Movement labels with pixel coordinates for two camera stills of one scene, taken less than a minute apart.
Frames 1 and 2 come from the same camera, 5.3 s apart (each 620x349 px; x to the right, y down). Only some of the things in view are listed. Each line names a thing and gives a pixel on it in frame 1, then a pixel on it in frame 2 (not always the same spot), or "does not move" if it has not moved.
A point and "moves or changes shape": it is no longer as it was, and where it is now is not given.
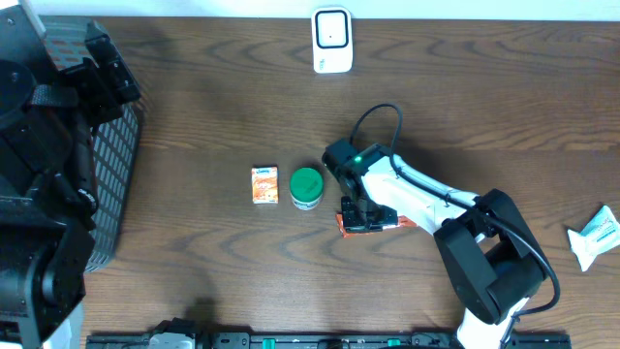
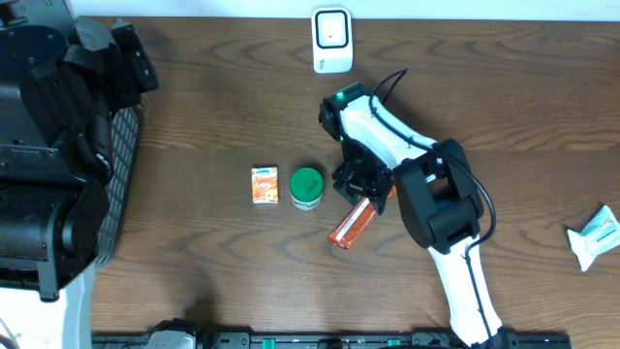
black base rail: [250, 340] does not move
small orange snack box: [265, 184] does not move
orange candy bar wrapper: [403, 222] moves or changes shape
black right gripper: [351, 223] → [376, 187]
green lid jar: [306, 187] does not move
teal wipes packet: [600, 235] does not move
